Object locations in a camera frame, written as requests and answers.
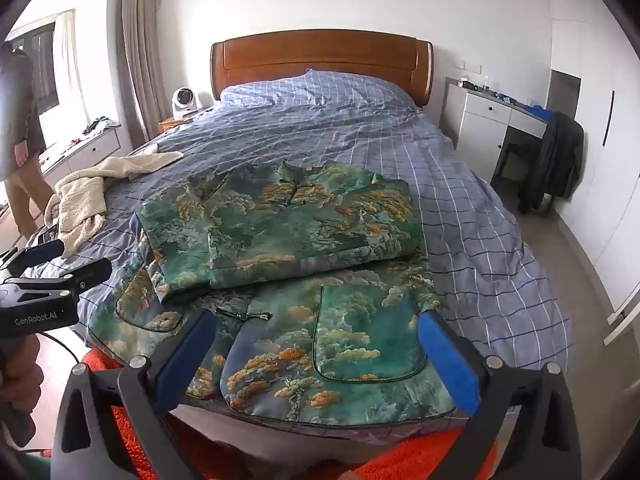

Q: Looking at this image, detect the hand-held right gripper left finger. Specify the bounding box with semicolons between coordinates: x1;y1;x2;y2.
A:
52;309;219;480

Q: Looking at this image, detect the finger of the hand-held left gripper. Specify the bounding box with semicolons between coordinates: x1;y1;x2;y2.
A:
10;258;114;295
0;239;66;273

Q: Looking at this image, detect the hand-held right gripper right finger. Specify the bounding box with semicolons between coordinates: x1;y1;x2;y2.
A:
417;310;584;480

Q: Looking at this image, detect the green printed jacket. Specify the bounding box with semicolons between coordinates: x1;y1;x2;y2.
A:
95;159;457;428

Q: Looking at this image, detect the person's left hand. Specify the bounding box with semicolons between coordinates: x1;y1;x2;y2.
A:
0;340;46;411

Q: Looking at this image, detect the cream fleece blanket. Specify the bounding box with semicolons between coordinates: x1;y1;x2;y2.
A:
44;151;185;260

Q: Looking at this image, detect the orange fleece clothing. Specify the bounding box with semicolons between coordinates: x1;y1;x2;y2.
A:
80;347;502;480

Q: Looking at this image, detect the white window cabinet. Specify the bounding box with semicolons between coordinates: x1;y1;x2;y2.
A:
39;121;124;177

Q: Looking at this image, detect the green cloth pile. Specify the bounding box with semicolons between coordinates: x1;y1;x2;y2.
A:
82;117;121;136

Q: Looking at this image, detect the wooden nightstand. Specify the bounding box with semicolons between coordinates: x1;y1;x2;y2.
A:
158;109;202;134

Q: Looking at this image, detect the bed with blue striped cover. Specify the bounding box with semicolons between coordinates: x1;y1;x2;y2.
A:
22;70;574;461

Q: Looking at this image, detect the dark framed window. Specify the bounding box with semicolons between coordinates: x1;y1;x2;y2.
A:
9;22;59;114

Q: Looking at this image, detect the grey curtain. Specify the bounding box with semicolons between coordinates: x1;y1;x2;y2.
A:
121;0;172;142

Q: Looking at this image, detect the dark chair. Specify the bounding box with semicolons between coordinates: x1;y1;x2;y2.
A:
492;141;527;182

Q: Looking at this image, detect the white desk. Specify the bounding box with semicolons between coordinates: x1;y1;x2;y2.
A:
440;79;554;182

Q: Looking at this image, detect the white wardrobe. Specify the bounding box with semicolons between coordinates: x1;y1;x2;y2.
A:
545;0;640;313

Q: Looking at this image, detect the wooden bed headboard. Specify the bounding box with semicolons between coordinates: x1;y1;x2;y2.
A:
210;29;435;108

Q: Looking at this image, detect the black cable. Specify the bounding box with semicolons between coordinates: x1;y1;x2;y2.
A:
36;329;83;368

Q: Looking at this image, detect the white security camera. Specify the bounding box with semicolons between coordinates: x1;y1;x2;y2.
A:
171;87;197;120

